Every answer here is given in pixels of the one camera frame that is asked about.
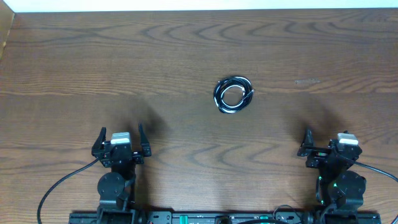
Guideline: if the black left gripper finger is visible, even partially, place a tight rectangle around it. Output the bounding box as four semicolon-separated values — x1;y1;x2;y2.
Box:
91;127;106;156
139;123;152;157

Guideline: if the white cable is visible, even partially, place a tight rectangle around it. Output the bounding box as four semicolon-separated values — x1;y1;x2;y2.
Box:
213;84;246;110

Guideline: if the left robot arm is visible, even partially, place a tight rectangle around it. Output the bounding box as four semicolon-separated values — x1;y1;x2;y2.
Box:
91;124;152;224

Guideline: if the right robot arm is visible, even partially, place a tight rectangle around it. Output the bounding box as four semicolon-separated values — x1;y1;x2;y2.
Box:
297;129;366;224

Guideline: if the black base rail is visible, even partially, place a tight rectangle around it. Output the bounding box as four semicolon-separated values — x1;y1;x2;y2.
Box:
68;211;381;224

